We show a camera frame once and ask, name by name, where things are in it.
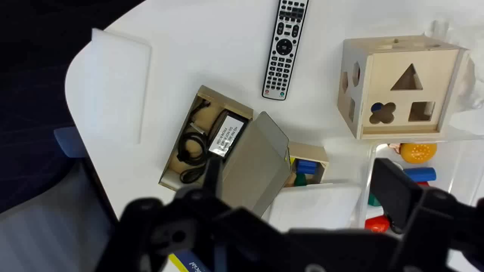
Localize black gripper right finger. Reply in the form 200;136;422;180
369;157;484;272

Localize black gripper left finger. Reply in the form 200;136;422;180
96;155;270;272

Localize blue toy cylinder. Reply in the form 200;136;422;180
403;166;439;184

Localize red toy block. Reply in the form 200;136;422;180
363;216;394;236

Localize open cardboard box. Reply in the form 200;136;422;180
158;83;295;217

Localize black power adapter white label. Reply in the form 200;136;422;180
206;109;251;158

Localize yellow toy ball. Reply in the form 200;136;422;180
400;142;439;165

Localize colourful toy blocks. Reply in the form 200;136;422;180
360;125;484;239

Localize blue and yellow box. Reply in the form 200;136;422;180
168;249;209;272

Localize wooden shape sorter cube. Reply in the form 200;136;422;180
336;35;468;145

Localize white foam sheet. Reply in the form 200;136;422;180
67;27;153;148

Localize black remote control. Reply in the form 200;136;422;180
260;0;310;103

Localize black adapter cable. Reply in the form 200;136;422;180
176;97;215;186

